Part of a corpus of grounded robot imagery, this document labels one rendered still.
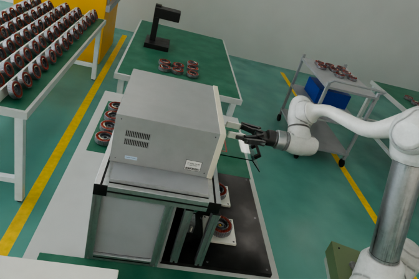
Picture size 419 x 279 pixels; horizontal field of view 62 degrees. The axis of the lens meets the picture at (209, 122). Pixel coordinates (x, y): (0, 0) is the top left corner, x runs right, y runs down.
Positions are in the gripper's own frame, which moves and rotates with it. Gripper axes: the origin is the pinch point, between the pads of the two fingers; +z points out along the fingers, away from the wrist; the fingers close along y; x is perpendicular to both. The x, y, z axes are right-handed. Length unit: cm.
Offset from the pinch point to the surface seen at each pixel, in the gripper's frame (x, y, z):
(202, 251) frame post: -34, -41, 6
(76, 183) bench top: -44, -3, 64
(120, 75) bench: -46, 135, 67
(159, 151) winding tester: 1.2, -29.2, 31.1
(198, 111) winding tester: 13.1, -14.7, 19.3
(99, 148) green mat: -44, 28, 60
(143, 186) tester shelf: -7, -40, 34
